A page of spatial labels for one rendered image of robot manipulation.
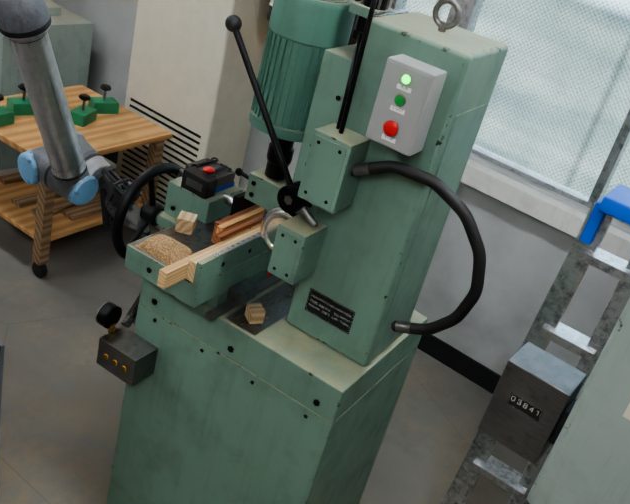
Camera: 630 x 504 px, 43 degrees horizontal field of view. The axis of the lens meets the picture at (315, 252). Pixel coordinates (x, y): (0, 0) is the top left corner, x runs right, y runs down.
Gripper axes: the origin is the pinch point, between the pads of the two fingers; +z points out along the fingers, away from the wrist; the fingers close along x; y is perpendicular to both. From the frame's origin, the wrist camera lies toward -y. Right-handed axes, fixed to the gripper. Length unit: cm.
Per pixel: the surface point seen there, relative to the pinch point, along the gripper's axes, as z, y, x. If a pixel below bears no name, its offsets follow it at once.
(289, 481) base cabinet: 78, 6, -27
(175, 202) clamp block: 9.6, 25.6, -10.9
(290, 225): 41, 55, -23
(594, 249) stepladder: 91, 63, 57
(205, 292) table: 36, 31, -31
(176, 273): 31, 35, -37
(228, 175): 13.8, 35.9, -1.0
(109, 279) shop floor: -32, -87, 55
